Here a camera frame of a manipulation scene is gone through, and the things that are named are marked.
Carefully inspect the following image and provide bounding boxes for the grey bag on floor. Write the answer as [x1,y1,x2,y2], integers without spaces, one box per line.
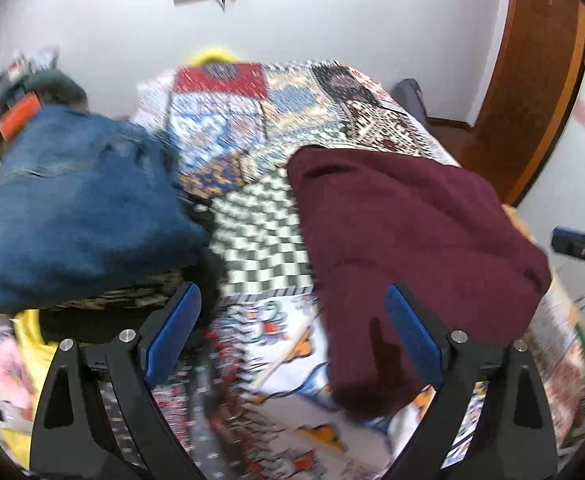
[390,78,429,129]

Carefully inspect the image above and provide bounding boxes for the wooden wardrobe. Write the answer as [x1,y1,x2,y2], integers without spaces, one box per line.
[465,0,585,206]

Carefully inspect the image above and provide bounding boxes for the orange box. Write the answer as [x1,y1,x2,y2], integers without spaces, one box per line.
[0,92,42,141]

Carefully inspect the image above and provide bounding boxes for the yellow headboard object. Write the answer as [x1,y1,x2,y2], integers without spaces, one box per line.
[187,46,238,66]

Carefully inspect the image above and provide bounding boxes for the blue folded jeans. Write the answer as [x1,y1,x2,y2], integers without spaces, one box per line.
[0,105,210,316]

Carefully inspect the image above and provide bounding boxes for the dark grey clothing bundle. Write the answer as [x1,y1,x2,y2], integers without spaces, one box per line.
[22,68,88,110]

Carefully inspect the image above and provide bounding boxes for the patchwork patterned bedspread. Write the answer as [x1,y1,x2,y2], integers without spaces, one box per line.
[0,58,585,480]

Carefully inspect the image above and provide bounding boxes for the maroon button shirt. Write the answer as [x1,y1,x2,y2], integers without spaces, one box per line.
[286,146,551,419]

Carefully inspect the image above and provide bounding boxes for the black patterned folded garment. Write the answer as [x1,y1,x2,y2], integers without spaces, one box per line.
[39,193,226,344]

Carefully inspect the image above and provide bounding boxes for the yellow garment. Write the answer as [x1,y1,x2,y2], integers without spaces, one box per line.
[0,309,58,469]

